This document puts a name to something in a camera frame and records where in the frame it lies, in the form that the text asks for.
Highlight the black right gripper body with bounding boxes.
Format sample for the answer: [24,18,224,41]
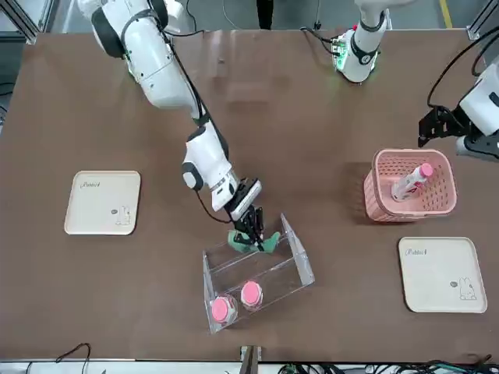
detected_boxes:
[229,177,261,224]

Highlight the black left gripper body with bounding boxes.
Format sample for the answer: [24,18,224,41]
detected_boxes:
[448,106,479,138]

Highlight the green cloth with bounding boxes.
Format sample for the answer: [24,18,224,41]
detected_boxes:
[227,229,282,255]

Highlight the white bottle pink cap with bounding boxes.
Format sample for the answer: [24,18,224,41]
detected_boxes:
[390,162,435,203]
[239,280,266,313]
[210,295,239,326]

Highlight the clear acrylic shelf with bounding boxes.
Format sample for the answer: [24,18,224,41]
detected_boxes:
[202,212,316,335]

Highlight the pink plastic basket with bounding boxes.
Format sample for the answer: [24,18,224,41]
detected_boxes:
[363,148,458,224]

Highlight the cream rabbit print tray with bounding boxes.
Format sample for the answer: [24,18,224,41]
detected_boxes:
[63,170,142,236]
[398,236,489,314]

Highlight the black pole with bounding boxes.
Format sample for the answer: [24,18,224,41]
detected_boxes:
[255,0,274,31]

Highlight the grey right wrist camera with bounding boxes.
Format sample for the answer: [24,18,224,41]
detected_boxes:
[229,178,263,221]

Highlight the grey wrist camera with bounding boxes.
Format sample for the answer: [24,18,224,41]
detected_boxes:
[229,178,263,221]
[455,133,499,161]

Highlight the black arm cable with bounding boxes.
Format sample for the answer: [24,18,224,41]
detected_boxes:
[427,26,499,114]
[161,26,237,226]

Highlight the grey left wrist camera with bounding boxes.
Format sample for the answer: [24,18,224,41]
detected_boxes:
[455,133,499,161]

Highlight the aluminium frame corner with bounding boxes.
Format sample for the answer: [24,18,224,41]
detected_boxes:
[0,0,54,44]
[466,0,499,40]

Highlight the aluminium frame post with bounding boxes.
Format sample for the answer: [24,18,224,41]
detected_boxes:
[239,344,263,374]

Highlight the black base cable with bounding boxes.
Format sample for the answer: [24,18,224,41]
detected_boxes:
[299,25,340,55]

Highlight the black cable tangle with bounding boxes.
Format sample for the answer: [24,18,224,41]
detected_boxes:
[278,352,499,374]

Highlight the thin black loose cable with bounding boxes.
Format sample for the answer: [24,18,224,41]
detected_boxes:
[55,342,92,373]

